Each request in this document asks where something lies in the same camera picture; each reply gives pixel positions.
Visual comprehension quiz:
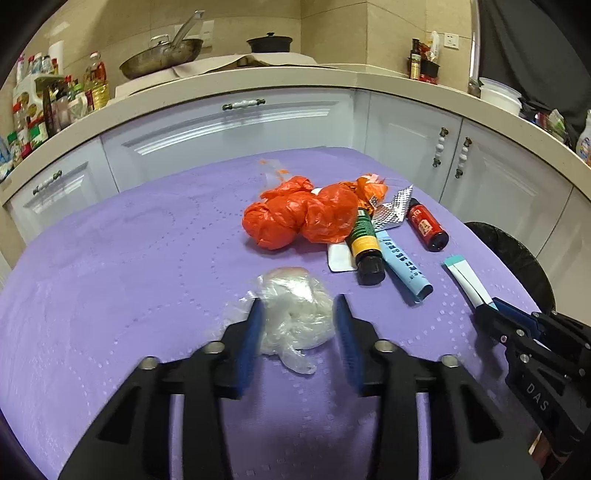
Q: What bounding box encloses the pile of snack packets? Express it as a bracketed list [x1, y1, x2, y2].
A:
[519, 99, 571, 144]

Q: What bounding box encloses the dark glass sauce bottle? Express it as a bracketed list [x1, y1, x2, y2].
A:
[409, 38, 423, 80]

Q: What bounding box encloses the clear bag with orange bits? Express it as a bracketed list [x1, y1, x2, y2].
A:
[259, 157, 289, 190]

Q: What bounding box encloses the cluster of condiment bottles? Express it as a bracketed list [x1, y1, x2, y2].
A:
[0, 53, 93, 181]

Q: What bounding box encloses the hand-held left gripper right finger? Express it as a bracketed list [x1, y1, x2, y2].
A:
[333, 294, 543, 480]

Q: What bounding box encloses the small orange wrapper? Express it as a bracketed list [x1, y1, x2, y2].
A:
[342, 173, 389, 215]

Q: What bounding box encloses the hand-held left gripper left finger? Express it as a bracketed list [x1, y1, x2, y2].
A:
[58, 298, 266, 480]

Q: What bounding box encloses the steel wok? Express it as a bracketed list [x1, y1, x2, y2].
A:
[119, 10, 205, 80]

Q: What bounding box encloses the black trash bin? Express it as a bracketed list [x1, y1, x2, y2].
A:
[463, 222, 557, 315]

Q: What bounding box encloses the chrome pole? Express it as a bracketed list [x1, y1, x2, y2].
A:
[468, 0, 481, 84]

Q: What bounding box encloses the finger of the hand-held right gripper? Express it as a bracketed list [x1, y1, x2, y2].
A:
[475, 304, 533, 357]
[490, 298, 561, 341]

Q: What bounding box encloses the clear plastic bag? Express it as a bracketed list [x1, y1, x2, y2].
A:
[203, 267, 335, 376]

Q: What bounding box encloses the beaded cabinet door handle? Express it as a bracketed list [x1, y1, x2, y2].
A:
[433, 127, 448, 168]
[455, 137, 472, 180]

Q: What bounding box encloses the silver blister pack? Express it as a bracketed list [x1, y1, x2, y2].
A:
[372, 185, 415, 232]

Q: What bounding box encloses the white plastic container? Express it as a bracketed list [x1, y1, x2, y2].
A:
[478, 78, 522, 116]

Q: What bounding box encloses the yellow cooking oil bottle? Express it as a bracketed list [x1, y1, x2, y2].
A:
[85, 52, 110, 110]

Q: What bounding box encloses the beige kitchen countertop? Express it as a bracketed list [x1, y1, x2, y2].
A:
[0, 62, 591, 208]

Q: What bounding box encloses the light blue tube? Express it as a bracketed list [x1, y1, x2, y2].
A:
[375, 228, 434, 304]

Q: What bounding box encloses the white paper towel roll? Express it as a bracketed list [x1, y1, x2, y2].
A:
[48, 41, 65, 75]

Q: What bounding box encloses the dark bottle with green label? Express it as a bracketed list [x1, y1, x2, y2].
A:
[346, 209, 386, 286]

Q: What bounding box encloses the beige stove cover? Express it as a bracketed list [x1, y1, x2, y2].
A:
[171, 52, 319, 79]

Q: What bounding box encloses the white kitchen cabinet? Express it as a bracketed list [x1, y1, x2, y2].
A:
[4, 85, 591, 315]

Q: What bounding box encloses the purple tablecloth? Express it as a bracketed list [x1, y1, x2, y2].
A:
[0, 147, 555, 480]

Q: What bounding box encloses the teal and white packet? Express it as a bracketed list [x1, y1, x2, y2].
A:
[443, 255, 502, 311]

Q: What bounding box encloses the white sachet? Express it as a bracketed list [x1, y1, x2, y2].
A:
[328, 241, 357, 273]

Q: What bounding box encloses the white detergent bottle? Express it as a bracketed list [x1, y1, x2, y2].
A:
[576, 110, 591, 167]

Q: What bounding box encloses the black cooking pot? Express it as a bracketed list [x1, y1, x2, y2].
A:
[246, 31, 294, 54]

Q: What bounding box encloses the small red bottle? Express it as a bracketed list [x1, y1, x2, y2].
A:
[405, 198, 450, 253]

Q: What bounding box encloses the long drawer handle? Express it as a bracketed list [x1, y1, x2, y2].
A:
[222, 98, 266, 112]
[32, 170, 63, 195]

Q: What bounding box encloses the dark cloth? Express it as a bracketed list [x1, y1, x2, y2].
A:
[478, 0, 591, 134]

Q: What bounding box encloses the crumpled orange plastic bag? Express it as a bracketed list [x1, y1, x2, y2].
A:
[242, 175, 361, 251]

